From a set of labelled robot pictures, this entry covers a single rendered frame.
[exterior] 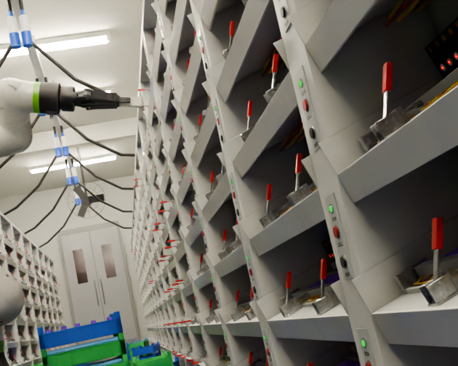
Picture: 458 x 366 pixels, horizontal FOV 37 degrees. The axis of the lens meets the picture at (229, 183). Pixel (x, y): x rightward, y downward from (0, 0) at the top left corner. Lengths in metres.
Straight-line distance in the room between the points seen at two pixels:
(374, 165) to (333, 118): 0.16
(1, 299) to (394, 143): 1.23
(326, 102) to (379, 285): 0.26
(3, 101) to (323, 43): 1.29
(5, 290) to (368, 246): 1.07
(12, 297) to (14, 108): 0.58
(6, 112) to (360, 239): 1.36
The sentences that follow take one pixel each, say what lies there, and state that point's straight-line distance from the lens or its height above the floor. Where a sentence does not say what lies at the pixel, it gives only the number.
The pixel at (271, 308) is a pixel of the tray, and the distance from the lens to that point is 1.62.
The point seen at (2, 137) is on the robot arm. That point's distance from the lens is 2.12.
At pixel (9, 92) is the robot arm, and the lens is 2.07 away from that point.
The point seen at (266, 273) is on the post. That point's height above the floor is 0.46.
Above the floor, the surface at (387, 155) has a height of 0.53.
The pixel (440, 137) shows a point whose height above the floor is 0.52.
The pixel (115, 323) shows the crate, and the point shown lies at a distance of 2.66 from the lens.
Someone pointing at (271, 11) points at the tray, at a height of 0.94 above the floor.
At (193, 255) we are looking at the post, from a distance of 3.02.
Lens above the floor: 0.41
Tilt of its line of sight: 10 degrees up
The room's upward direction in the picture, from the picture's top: 12 degrees counter-clockwise
